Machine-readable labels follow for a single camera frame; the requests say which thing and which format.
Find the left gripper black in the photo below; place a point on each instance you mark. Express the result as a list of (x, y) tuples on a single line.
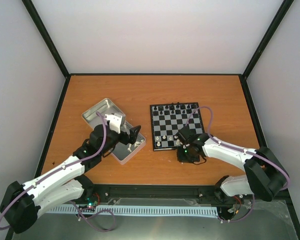
[(126, 140)]

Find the pink tin box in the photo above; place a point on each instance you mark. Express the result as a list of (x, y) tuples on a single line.
[(123, 153)]

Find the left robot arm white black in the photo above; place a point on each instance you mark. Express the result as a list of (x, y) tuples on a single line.
[(23, 204)]

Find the gold tin lid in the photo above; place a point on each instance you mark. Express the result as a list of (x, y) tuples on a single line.
[(105, 106)]

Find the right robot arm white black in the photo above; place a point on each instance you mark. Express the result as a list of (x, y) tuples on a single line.
[(263, 176)]

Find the black white chess board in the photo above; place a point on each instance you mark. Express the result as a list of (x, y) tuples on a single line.
[(169, 124)]

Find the small circuit board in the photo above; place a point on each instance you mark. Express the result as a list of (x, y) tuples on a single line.
[(91, 205)]

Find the light blue cable duct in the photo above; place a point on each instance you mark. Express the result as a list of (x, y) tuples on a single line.
[(153, 211)]

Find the black frame rail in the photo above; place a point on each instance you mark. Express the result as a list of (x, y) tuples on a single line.
[(202, 194)]

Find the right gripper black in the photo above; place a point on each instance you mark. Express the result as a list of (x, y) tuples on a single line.
[(181, 158)]

